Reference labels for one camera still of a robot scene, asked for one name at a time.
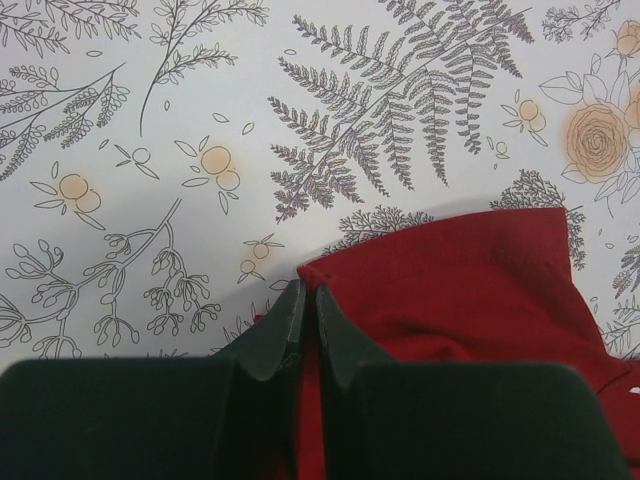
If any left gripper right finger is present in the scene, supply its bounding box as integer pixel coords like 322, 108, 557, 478
316, 286, 631, 479

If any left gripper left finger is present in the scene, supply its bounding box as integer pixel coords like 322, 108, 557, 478
1, 280, 306, 479

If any dark red t shirt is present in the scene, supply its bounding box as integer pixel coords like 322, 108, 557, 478
297, 208, 639, 471

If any floral patterned table mat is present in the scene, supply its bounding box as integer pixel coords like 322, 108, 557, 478
1, 1, 639, 366

